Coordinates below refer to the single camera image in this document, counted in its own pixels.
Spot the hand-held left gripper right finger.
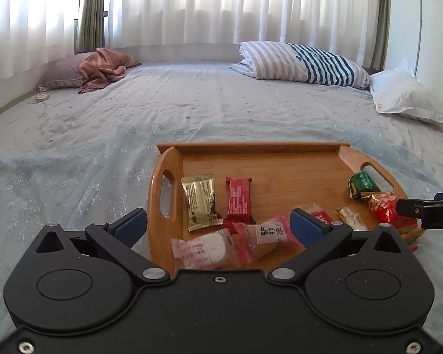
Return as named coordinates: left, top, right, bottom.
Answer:
left=268, top=207, right=405, bottom=286

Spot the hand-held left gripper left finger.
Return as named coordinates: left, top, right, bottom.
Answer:
left=35, top=207, right=170, bottom=286

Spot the red and gold snack packet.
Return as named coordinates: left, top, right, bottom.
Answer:
left=367, top=192, right=421, bottom=235

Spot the pink snack packet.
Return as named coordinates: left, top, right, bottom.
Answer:
left=233, top=214, right=305, bottom=266

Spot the clear nougat bar packet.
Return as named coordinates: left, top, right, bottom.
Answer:
left=335, top=206, right=370, bottom=231

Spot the green snack packet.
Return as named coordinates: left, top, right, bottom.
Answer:
left=349, top=171, right=382, bottom=200

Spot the wooden tray with handles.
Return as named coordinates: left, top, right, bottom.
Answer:
left=147, top=142, right=426, bottom=277

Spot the dark red bar packet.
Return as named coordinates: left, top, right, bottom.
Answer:
left=223, top=177, right=252, bottom=233

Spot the white round snack packet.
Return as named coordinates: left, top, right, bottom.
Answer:
left=170, top=229, right=240, bottom=270

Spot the white pillow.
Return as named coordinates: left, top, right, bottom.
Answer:
left=369, top=58, right=443, bottom=131

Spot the pink crumpled cloth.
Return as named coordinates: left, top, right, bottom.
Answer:
left=77, top=47, right=141, bottom=94

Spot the striped folded duvet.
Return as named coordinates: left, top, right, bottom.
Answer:
left=229, top=40, right=372, bottom=90

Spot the purple pillow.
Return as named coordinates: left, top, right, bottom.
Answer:
left=35, top=52, right=93, bottom=91

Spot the grey-green drape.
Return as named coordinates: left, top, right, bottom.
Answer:
left=371, top=0, right=392, bottom=72
left=75, top=0, right=108, bottom=53

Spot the white sheer curtain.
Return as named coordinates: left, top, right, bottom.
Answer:
left=0, top=0, right=392, bottom=78

